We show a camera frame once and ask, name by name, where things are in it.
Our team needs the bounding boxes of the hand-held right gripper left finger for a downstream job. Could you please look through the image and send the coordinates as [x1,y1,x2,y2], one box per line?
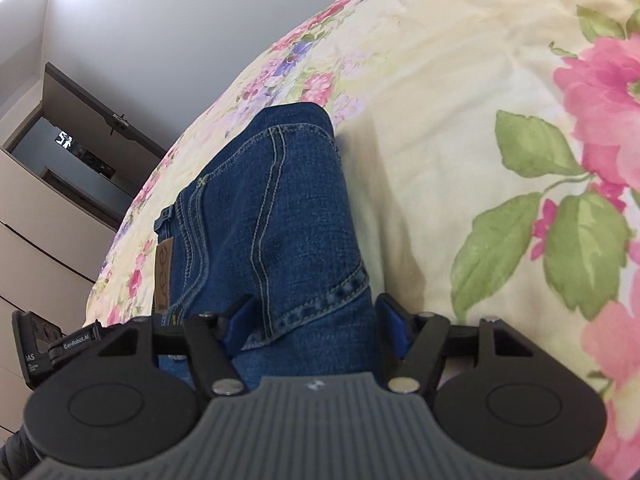
[98,293,257,402]

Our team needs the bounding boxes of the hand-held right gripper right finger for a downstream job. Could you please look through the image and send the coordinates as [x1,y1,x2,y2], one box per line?
[374,293,545,397]

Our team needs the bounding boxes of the blue denim pants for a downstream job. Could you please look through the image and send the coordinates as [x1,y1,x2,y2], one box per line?
[150,102,396,392]

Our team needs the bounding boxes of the beige wardrobe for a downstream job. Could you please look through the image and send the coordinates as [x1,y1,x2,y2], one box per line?
[0,147,127,433]

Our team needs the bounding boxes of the floral bedspread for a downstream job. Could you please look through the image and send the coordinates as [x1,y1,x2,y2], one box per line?
[82,0,640,476]

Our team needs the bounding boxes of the brown door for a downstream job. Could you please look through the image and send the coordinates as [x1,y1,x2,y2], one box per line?
[42,62,167,163]

